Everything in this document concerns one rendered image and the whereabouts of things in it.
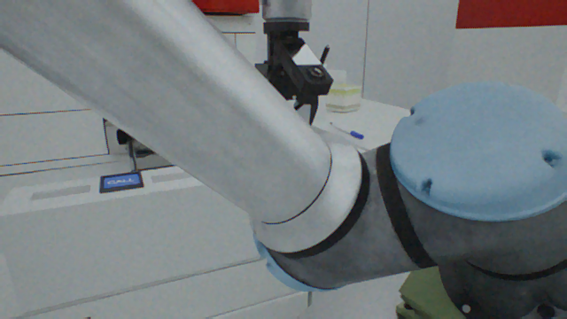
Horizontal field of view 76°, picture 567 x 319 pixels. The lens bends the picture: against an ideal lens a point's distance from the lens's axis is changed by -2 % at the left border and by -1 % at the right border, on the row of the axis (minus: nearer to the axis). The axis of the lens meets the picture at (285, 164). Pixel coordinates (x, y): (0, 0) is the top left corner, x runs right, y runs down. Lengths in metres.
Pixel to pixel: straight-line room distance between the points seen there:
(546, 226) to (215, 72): 0.24
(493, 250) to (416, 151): 0.10
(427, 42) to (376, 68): 0.58
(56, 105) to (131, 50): 0.94
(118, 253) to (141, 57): 0.39
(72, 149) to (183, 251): 0.66
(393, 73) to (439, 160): 3.14
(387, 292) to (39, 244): 0.46
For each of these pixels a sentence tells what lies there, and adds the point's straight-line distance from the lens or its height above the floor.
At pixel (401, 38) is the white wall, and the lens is 3.43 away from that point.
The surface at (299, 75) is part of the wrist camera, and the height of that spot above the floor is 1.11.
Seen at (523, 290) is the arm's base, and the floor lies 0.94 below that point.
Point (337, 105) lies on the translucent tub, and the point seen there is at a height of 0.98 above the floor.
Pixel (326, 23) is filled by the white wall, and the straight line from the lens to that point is 3.00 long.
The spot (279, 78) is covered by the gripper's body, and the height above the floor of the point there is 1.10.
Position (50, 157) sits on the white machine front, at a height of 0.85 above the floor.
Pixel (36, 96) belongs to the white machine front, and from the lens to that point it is 1.13.
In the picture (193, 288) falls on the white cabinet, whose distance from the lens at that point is 0.60.
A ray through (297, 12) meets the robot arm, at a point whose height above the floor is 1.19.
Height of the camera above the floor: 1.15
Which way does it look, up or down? 19 degrees down
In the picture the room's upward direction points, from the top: straight up
